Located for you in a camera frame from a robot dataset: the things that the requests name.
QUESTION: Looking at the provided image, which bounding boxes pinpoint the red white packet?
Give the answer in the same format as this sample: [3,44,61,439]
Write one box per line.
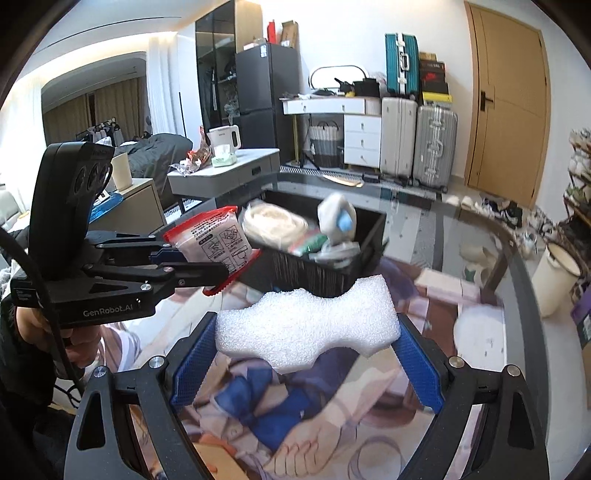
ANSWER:
[163,205,261,296]

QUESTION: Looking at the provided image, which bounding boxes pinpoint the white foam piece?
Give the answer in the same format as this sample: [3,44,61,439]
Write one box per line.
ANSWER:
[215,275,401,374]

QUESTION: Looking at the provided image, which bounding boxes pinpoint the green medicine sachet pack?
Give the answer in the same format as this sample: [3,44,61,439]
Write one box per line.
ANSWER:
[288,232,328,257]

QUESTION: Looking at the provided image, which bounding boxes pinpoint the white cable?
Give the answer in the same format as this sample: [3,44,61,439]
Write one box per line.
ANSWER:
[310,241,362,269]

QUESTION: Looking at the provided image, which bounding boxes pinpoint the white plush toy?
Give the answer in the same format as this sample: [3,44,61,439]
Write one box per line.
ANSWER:
[318,192,356,245]

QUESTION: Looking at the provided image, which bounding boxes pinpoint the left hand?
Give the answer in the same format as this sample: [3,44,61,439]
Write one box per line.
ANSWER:
[16,307,101,368]

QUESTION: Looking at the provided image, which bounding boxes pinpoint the paper cup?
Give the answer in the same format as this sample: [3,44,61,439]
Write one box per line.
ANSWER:
[111,153,132,191]

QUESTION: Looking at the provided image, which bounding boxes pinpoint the printed anime table mat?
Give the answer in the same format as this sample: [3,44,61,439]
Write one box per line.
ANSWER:
[98,255,509,480]

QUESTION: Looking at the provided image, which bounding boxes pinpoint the purple paper bag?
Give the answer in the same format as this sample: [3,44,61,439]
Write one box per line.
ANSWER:
[571,288,591,350]

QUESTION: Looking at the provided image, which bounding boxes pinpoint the red snack bag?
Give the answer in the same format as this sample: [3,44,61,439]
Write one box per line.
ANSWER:
[186,126,212,173]

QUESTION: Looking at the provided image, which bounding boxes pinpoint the white enamel bucket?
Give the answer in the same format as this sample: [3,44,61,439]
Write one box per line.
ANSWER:
[532,242,582,318]

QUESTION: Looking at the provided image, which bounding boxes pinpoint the green tissue pack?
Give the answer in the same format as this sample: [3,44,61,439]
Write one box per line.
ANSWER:
[211,144,238,168]

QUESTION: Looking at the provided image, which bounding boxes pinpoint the black storage bin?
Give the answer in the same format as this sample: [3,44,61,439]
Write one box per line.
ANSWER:
[238,191,386,297]

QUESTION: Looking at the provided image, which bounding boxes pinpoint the white electric kettle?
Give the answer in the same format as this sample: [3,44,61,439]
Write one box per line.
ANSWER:
[207,125,242,151]

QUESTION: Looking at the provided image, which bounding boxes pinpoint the grey white coffee table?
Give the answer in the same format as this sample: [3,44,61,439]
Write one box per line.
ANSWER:
[167,148,280,200]

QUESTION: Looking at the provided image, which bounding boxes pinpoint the shoe rack with shoes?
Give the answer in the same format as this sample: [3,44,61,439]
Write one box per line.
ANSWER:
[562,128,590,264]

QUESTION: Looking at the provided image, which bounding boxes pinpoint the black glass cabinet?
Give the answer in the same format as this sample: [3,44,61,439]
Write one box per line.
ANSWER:
[194,1,263,131]

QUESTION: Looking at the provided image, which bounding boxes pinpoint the black refrigerator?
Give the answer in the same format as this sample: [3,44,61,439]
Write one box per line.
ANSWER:
[235,43,300,163]

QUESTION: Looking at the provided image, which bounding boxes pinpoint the woven laundry basket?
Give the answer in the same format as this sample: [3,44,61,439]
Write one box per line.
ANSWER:
[308,121,345,168]

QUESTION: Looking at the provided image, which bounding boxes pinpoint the silver suitcase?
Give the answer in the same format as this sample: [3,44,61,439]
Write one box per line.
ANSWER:
[413,105,458,192]

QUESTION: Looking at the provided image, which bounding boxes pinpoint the oval desk mirror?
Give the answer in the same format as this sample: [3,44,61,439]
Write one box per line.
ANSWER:
[308,64,367,94]

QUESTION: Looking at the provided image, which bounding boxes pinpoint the white desk with drawers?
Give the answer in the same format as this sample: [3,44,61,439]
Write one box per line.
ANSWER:
[281,96,382,170]

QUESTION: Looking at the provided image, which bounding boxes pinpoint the white suitcase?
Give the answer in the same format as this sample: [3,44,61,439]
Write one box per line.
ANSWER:
[381,97,418,179]

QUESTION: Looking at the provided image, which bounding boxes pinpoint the wooden door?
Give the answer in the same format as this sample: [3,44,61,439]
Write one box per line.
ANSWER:
[465,2,551,208]

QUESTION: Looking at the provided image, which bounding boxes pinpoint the stacked shoe boxes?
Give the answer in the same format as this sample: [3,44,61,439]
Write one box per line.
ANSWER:
[419,52,453,109]

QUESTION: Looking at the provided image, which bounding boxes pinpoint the teal suitcase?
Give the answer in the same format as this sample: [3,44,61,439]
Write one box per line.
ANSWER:
[385,33,421,100]

